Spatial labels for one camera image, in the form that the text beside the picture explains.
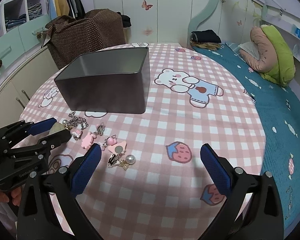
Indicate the folded jeans stack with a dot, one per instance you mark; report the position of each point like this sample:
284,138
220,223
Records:
34,10
15,21

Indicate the black and white charm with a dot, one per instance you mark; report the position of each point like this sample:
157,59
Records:
112,160

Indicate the blue wall tag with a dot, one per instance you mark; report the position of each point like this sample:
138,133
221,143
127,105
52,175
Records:
298,32

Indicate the blue candy print bedsheet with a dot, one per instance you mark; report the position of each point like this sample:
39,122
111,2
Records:
265,92

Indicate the silver hair clip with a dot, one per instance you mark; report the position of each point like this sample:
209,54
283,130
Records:
100,127

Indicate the pale pink butterfly sticker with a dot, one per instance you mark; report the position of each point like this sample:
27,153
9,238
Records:
148,31

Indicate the brown dotted cloth cover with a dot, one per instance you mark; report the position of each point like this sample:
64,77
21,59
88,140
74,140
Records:
90,32

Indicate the green and pink quilt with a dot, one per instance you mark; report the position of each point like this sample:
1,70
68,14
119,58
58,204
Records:
280,52

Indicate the pink star brooch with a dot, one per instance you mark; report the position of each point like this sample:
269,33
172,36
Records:
118,148

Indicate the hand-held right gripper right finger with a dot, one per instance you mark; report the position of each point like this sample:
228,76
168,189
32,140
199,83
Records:
215,170

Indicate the person's left hand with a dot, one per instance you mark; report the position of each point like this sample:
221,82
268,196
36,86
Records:
15,197

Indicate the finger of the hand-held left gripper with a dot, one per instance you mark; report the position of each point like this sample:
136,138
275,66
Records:
43,125
57,137

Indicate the white wardrobe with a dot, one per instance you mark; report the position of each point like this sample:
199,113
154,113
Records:
165,10

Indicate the folded dark clothes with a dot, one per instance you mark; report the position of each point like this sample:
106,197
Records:
206,36

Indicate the folded tan clothes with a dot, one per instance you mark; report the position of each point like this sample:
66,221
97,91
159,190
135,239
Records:
207,46

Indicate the grey-green stone pendant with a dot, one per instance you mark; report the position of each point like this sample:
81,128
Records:
55,128

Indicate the white pillow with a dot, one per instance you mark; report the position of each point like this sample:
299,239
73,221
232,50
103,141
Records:
248,50

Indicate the black clothing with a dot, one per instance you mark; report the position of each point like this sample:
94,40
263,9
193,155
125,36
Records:
125,20

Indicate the pink bear hair clip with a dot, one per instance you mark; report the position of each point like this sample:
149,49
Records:
87,140

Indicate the small pink kitty charm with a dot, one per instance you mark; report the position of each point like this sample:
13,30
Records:
76,133

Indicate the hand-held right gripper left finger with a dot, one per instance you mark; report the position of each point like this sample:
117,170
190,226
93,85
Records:
87,170

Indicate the mint bunk bed frame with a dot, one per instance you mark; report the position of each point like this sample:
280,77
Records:
205,5

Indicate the large white pearl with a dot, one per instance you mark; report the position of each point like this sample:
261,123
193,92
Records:
130,159

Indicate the mint drawer cabinet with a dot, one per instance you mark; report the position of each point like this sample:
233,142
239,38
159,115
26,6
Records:
22,37

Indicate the row of hanging clothes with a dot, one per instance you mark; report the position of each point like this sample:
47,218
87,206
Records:
65,0

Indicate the grey metal tin box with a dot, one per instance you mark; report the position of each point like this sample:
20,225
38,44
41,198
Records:
102,92

